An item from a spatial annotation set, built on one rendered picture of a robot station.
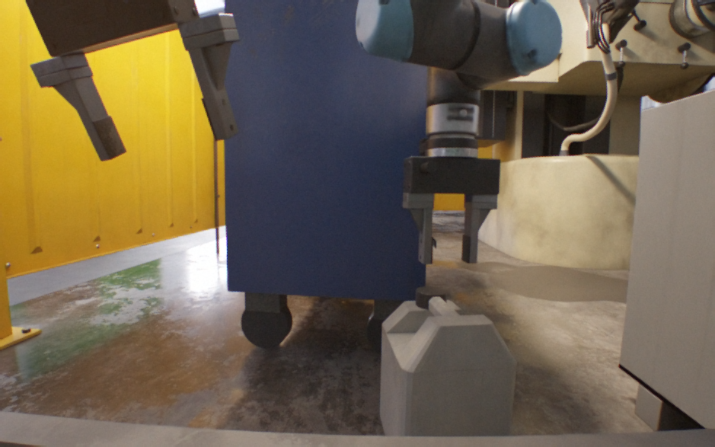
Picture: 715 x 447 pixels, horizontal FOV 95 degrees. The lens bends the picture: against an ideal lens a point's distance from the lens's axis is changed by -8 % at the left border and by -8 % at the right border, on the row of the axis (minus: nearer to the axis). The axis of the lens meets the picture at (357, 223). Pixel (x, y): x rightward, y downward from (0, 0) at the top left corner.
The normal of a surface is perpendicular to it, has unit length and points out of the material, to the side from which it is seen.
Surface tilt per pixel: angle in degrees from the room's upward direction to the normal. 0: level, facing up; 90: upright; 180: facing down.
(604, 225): 90
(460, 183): 90
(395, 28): 132
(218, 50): 113
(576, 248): 90
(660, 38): 90
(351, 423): 0
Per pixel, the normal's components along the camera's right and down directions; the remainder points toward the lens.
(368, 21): -0.92, 0.03
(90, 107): 0.98, -0.10
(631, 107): -0.07, 0.10
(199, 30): -0.09, 0.48
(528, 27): 0.40, 0.09
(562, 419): 0.01, -1.00
